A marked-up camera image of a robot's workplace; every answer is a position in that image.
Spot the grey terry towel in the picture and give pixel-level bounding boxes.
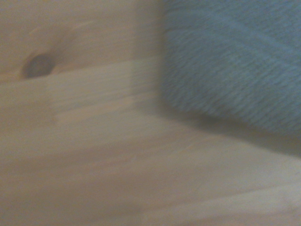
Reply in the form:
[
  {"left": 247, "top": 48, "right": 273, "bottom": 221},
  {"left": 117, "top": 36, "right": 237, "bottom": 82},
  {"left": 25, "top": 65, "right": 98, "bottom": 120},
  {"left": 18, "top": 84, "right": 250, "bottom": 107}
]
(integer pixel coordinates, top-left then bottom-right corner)
[{"left": 159, "top": 0, "right": 301, "bottom": 142}]

